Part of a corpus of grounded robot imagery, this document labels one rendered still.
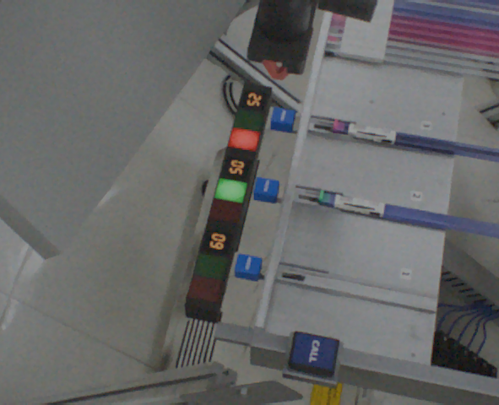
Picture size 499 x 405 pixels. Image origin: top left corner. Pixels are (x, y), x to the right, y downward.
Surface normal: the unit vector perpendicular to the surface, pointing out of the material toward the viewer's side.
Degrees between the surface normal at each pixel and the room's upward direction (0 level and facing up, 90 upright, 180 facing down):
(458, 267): 0
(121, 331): 0
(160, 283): 0
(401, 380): 90
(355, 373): 90
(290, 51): 41
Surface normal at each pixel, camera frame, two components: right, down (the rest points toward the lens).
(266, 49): 0.04, -0.49
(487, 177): 0.67, -0.25
